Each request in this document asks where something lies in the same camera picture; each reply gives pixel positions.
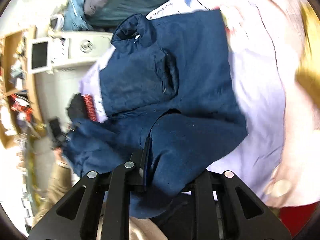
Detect wooden shelf unit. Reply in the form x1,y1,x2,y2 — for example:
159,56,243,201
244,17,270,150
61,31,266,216
1,25,43,148

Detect pink white bed cover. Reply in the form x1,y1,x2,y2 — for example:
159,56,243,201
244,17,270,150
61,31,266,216
250,0,319,207

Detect person's left hand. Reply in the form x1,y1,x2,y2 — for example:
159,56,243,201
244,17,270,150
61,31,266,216
54,148,69,168

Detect lilac bed sheet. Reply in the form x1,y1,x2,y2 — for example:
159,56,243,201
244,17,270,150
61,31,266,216
78,0,287,203

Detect black garment at bedside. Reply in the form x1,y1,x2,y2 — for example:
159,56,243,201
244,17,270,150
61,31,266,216
66,93,88,122

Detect white framed monitor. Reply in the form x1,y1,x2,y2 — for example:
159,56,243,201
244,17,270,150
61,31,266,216
26,37,53,74

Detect white appliance with logo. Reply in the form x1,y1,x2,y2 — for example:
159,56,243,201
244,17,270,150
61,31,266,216
48,31,113,69

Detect gold satin pillow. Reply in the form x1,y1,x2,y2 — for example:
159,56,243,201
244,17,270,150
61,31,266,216
296,4,320,107

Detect khaki trousers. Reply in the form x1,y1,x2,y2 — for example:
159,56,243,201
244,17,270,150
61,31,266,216
33,160,167,240

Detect red patterned cloth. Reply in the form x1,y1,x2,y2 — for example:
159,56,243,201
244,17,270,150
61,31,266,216
82,94,98,122

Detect red bed base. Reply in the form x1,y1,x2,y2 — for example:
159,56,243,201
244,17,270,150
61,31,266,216
279,202,319,237

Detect navy blue padded jacket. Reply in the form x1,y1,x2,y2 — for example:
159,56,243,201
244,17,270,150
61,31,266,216
63,9,247,218

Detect light blue garment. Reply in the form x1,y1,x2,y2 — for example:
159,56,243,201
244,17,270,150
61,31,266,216
62,0,93,31

